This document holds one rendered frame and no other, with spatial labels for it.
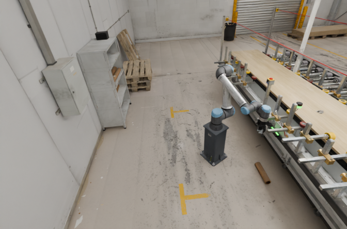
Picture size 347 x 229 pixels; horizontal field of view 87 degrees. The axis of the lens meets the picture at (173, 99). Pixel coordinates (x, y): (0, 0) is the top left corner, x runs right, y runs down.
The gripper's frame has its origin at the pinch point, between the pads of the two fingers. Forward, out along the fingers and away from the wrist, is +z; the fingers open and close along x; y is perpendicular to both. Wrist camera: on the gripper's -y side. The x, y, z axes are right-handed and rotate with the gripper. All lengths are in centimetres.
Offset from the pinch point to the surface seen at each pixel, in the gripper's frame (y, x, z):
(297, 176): -53, 16, 66
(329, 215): -56, 64, 66
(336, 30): -630, -592, 55
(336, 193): -30, 71, 7
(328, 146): -30, 48, -24
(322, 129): -61, 11, -7
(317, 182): -28, 56, 14
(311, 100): -89, -44, -7
